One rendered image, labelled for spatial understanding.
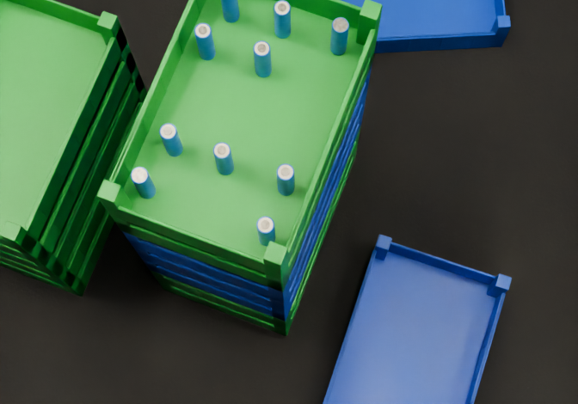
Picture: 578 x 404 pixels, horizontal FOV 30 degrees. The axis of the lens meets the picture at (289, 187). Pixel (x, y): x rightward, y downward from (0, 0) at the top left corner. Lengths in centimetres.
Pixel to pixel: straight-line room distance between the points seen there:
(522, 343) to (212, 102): 68
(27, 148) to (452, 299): 67
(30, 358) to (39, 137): 41
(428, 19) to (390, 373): 57
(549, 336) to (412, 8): 56
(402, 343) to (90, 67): 61
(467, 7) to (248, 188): 72
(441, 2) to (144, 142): 73
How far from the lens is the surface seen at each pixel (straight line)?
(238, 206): 116
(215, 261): 120
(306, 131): 118
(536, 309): 167
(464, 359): 163
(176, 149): 116
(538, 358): 166
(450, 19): 177
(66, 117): 139
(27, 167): 138
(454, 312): 164
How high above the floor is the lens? 161
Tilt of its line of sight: 75 degrees down
